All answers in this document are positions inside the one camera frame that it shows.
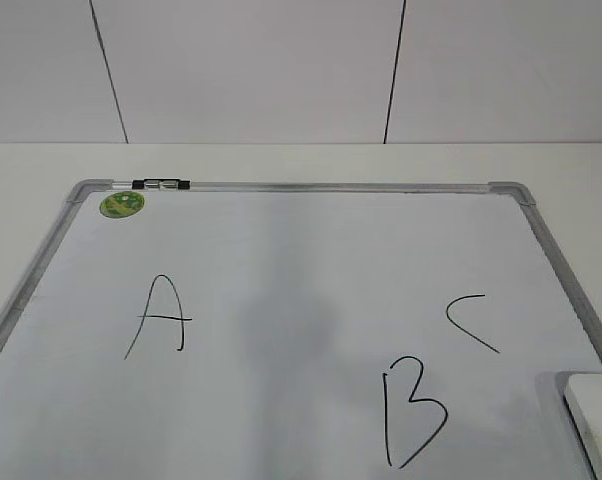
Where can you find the black and silver hanging clip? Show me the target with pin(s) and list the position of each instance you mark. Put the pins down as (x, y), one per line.
(161, 184)

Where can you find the white board with grey frame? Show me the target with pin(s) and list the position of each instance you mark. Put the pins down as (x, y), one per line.
(255, 331)

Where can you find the round green magnet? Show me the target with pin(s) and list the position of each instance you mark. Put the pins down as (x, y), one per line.
(121, 205)

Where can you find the white board eraser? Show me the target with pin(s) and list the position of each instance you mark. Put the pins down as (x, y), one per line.
(583, 395)

